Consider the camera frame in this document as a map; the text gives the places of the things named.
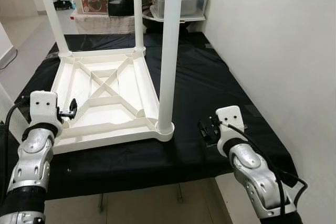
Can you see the clear plastic container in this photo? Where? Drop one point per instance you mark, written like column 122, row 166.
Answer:
column 194, row 1

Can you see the clear tape strip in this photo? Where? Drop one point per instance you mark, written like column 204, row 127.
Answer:
column 56, row 55

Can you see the white plastic table leg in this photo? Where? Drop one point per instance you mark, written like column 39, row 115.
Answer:
column 50, row 14
column 138, row 14
column 170, row 51

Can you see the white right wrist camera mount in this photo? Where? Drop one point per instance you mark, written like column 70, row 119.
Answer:
column 231, row 121

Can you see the white plastic children table top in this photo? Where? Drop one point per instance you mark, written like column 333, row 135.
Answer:
column 110, row 119

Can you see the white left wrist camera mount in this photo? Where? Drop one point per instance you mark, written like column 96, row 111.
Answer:
column 44, row 108

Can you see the black tablecloth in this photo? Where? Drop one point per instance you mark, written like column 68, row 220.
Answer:
column 210, row 77

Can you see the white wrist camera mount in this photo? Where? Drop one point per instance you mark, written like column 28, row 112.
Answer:
column 44, row 108
column 231, row 121

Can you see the beige cloth covered bench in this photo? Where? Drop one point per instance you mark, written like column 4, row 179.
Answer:
column 100, row 23

